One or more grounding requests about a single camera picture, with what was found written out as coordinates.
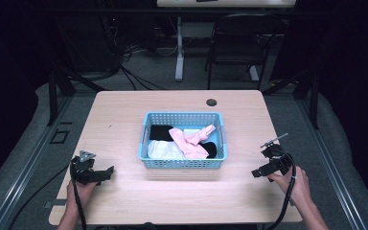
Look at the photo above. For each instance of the person's left hand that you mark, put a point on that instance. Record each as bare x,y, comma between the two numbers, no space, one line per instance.
81,195

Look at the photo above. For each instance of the metal floor rail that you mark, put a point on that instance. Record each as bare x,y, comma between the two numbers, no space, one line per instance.
332,172
28,166

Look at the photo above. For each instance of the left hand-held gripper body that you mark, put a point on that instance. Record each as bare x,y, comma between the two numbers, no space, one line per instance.
83,171

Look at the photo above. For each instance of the person's right hand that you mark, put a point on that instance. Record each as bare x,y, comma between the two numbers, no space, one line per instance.
295,188

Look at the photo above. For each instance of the black metal stand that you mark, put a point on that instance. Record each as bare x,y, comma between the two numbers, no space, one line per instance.
313,96
53,96

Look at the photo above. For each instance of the black chair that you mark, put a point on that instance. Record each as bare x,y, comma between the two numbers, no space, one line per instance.
242,38

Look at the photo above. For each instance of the blue plastic basket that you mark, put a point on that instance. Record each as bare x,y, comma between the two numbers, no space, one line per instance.
159,163

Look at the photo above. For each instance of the black sock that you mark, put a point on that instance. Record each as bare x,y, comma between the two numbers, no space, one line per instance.
211,149
160,132

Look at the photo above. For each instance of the white sock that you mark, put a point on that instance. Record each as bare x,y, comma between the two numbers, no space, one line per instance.
164,150

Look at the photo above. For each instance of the white desk leg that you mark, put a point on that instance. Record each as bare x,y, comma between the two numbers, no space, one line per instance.
179,51

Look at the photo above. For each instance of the white desk foot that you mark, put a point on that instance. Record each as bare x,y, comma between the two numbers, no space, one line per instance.
254,73

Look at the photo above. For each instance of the long pink sock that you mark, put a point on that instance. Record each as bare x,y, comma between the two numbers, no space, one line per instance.
187,147

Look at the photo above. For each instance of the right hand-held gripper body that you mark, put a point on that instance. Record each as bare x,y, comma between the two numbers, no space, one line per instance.
278,159

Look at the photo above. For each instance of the short pink sock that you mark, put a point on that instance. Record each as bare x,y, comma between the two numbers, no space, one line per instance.
202,134

